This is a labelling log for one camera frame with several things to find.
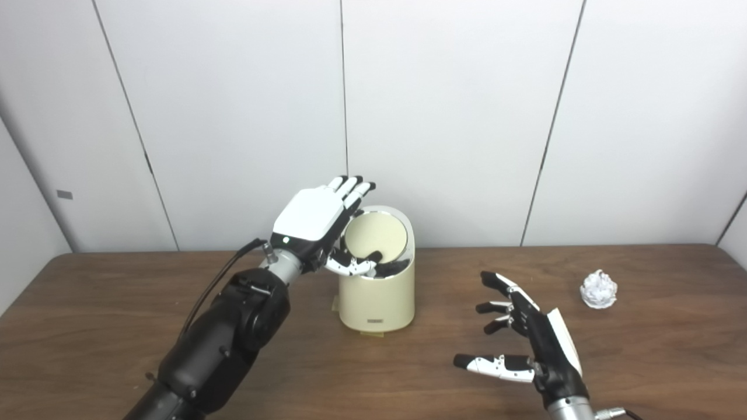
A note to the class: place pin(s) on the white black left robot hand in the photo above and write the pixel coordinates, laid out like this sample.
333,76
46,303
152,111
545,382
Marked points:
312,219

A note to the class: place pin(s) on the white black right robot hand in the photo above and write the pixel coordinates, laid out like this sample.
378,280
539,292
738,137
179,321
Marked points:
545,338

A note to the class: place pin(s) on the round cream bin lid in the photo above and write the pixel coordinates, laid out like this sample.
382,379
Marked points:
379,236

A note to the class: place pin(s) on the white paper ball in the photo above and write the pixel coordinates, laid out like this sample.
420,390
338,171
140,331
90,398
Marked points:
599,289

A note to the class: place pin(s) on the cream-colored trash bin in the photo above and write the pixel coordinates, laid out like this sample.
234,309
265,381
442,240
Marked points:
379,297

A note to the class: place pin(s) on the small gray wall label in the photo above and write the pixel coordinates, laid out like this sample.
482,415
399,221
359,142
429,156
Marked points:
64,195

